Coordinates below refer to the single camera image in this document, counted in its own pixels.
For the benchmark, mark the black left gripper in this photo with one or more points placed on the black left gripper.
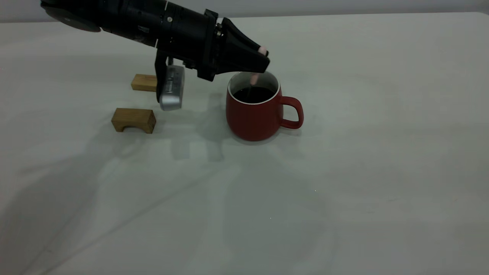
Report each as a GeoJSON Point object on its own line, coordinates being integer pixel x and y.
{"type": "Point", "coordinates": [191, 34]}

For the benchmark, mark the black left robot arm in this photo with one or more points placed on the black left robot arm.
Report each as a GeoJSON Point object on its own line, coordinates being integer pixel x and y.
{"type": "Point", "coordinates": [114, 15]}

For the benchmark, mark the arched wooden block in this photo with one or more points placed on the arched wooden block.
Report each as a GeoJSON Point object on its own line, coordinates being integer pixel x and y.
{"type": "Point", "coordinates": [133, 117]}

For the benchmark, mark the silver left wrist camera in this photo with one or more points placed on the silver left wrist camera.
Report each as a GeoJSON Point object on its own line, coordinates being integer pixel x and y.
{"type": "Point", "coordinates": [172, 89]}

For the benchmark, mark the flat rectangular wooden block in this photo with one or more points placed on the flat rectangular wooden block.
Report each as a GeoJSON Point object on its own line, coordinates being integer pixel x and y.
{"type": "Point", "coordinates": [143, 83]}

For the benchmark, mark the red ceramic cup with coffee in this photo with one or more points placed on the red ceramic cup with coffee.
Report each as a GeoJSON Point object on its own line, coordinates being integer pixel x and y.
{"type": "Point", "coordinates": [252, 122]}

